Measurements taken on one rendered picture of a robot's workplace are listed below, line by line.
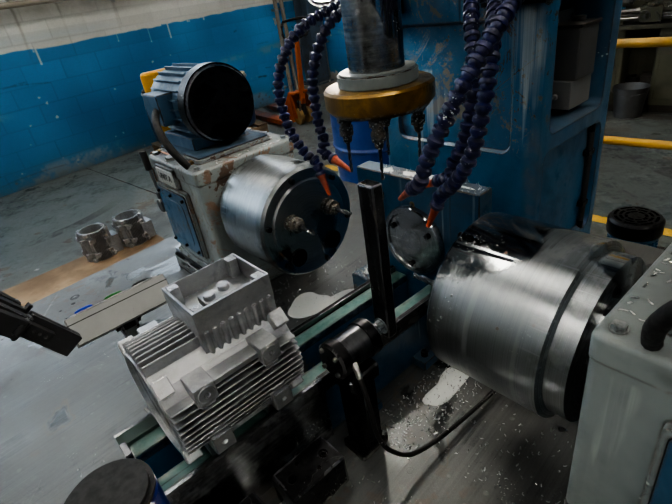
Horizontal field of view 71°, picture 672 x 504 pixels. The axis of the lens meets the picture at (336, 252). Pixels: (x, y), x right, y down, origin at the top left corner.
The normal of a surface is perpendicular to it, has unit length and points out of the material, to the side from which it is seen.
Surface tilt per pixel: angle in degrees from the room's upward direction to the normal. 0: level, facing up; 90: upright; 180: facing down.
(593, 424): 90
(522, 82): 90
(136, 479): 0
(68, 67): 90
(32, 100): 90
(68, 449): 0
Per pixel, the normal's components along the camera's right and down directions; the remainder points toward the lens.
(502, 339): -0.75, 0.10
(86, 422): -0.15, -0.86
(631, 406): -0.74, 0.42
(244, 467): 0.66, 0.29
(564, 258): -0.31, -0.74
